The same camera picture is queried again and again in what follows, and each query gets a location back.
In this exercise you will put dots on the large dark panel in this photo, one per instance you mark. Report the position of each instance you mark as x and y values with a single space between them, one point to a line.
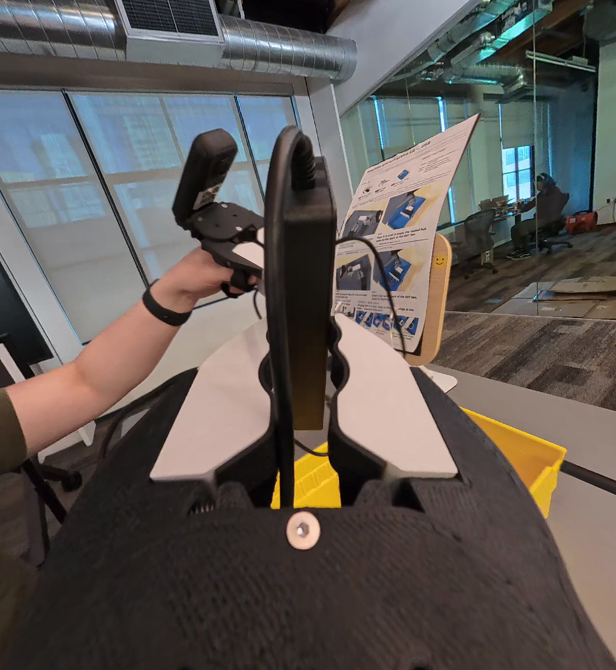
4 304

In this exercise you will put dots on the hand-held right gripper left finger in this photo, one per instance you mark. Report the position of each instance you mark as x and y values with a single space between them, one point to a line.
214 419

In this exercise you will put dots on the ceiling air vent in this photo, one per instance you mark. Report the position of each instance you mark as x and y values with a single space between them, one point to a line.
167 26

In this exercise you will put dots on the large glass window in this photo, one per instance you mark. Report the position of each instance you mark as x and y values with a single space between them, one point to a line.
78 188

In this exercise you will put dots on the silver ventilation duct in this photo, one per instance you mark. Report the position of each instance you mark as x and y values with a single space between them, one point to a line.
287 47

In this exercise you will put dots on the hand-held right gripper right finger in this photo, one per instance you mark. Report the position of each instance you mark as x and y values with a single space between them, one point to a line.
392 419

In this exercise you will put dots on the person's left hand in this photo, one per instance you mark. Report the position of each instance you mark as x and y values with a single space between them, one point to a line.
198 281

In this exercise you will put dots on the person's left forearm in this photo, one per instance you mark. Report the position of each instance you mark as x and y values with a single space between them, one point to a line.
88 366

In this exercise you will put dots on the instruction sheet on stand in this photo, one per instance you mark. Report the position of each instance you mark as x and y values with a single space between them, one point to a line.
436 304

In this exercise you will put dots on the black 7-port USB hub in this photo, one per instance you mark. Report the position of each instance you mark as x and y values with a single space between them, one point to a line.
276 209

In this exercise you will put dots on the yellow smiley sticker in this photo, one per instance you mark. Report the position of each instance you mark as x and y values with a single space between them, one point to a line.
440 257

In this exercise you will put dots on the yellow plastic bin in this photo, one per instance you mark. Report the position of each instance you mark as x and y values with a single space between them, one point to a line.
517 455

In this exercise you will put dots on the instruction poster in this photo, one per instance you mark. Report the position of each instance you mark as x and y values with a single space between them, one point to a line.
407 209

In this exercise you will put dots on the flat cardboard sheet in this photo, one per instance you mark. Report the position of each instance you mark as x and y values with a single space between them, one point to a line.
580 288

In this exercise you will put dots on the white stand base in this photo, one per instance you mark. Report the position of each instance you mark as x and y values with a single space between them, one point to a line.
442 379

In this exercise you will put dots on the black office chair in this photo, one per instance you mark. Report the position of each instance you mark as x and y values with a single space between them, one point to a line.
481 241

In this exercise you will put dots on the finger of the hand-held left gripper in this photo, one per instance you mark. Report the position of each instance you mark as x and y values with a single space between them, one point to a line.
247 257

